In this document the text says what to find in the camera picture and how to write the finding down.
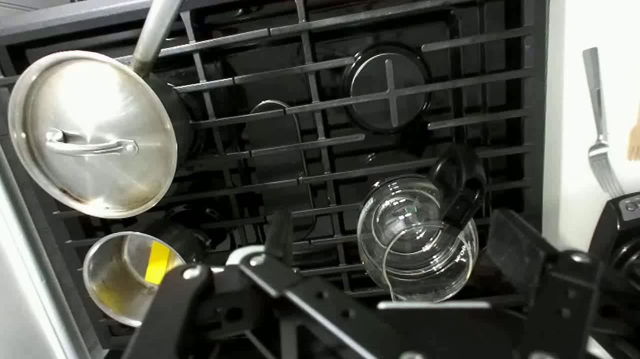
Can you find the wooden utensil tip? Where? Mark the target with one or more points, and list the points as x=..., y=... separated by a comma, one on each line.
x=634, y=141

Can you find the steel saucepan with lid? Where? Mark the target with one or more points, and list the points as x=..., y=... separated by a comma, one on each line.
x=101, y=137

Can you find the black coffee maker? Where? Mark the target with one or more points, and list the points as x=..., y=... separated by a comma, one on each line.
x=617, y=246

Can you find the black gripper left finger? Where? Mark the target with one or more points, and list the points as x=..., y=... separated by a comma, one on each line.
x=283, y=314

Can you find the small open steel saucepan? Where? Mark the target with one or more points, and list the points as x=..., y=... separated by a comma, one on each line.
x=124, y=270

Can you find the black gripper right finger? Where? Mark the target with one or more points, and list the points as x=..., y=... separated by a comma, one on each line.
x=548, y=316

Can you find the glass coffee carafe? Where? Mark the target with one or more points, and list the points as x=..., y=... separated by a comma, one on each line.
x=417, y=234

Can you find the black gas stove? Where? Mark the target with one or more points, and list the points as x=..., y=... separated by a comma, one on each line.
x=308, y=103

